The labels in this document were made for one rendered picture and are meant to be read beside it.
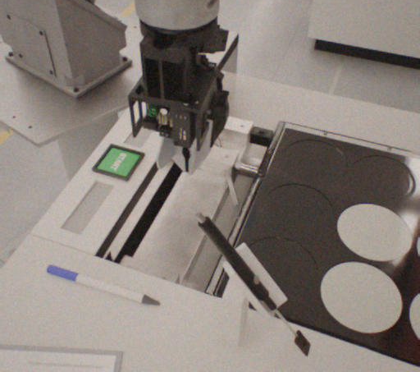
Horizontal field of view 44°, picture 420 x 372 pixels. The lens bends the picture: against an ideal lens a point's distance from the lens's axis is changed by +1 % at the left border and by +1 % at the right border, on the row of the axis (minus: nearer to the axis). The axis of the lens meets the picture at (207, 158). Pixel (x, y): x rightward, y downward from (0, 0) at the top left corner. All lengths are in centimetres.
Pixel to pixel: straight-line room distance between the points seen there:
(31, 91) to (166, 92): 71
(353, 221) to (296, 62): 197
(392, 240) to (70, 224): 44
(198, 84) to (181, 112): 4
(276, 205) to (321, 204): 7
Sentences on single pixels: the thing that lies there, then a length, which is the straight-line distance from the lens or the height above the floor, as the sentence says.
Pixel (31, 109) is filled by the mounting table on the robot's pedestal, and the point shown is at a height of 82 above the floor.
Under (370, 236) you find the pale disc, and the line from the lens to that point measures 76.
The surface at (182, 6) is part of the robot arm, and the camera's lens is 44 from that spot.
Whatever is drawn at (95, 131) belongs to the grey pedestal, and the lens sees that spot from 125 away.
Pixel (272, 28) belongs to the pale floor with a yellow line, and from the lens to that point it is 296.
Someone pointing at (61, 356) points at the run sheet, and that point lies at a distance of 58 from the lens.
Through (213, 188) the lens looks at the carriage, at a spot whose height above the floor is 88.
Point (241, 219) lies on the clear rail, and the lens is 74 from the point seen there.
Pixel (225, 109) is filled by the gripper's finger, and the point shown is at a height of 114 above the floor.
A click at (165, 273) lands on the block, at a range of 69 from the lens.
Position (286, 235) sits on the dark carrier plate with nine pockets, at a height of 90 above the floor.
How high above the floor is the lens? 148
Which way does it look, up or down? 44 degrees down
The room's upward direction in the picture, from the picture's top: straight up
